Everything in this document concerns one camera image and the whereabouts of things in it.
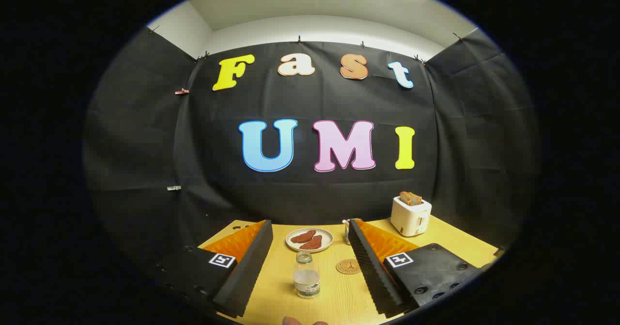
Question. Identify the black backdrop cloth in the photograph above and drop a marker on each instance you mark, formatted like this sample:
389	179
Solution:
145	146

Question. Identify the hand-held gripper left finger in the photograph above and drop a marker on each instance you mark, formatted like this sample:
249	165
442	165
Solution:
247	271

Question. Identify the clear plastic juice bottle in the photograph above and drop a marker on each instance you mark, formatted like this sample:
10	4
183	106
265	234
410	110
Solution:
306	279

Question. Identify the white toaster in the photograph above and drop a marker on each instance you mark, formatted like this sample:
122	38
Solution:
409	218

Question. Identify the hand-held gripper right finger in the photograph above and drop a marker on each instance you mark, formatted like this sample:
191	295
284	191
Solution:
370	267

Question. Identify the white round plate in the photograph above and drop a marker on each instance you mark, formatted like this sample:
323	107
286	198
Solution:
293	243

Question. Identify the toast bread slice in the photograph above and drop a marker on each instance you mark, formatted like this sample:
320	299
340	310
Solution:
406	198
417	199

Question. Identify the brown meat piece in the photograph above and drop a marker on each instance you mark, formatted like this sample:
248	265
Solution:
312	243
303	237

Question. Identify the wooden table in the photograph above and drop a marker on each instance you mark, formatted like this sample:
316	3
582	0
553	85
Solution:
273	286

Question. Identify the round cork coaster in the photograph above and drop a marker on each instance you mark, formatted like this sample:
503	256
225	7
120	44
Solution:
346	267

